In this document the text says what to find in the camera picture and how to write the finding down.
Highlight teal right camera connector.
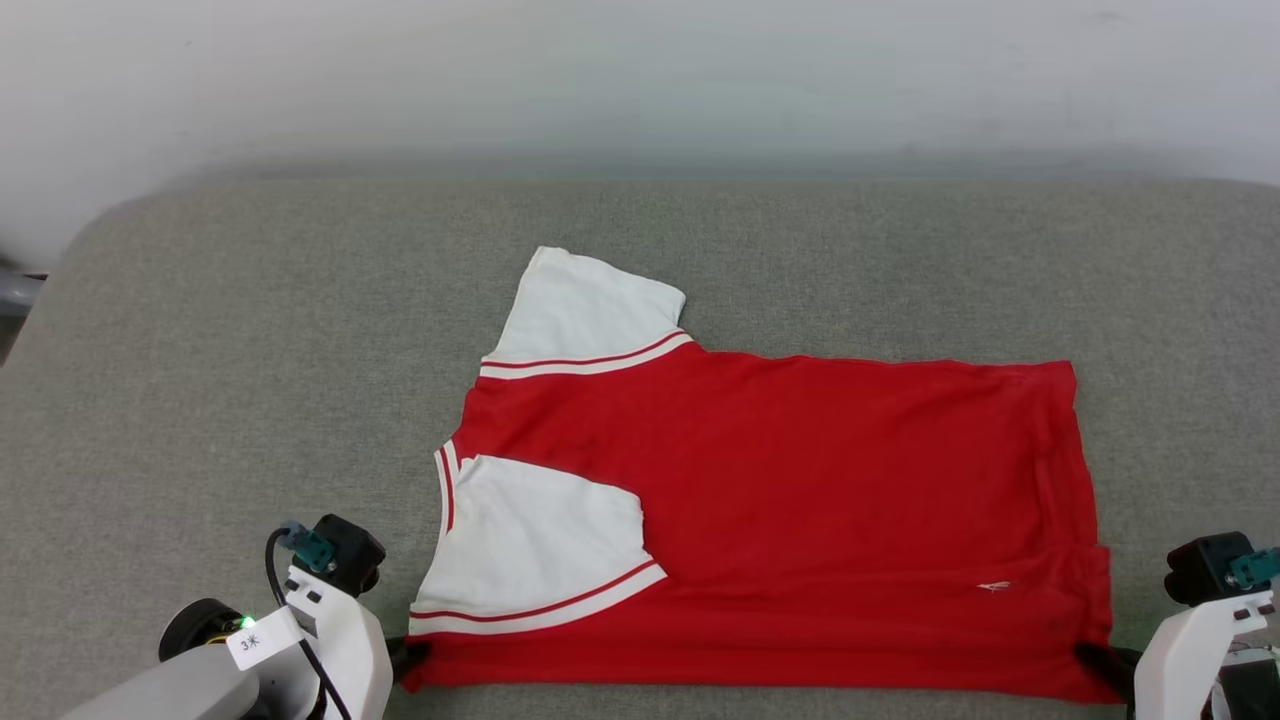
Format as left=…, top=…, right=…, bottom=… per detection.
left=1227, top=547, right=1280, bottom=590

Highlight teal camera connector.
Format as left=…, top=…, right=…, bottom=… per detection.
left=279, top=521, right=337, bottom=574
left=1227, top=547, right=1280, bottom=590

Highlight teal left camera connector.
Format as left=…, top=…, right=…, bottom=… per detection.
left=279, top=521, right=337, bottom=574

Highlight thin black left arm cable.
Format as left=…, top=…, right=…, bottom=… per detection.
left=264, top=526, right=353, bottom=720

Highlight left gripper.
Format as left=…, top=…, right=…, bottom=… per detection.
left=157, top=597, right=434, bottom=689

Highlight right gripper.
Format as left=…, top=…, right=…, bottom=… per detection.
left=1074, top=641, right=1280, bottom=720

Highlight red and white basketball jersey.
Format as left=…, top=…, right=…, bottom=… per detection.
left=404, top=246, right=1117, bottom=705

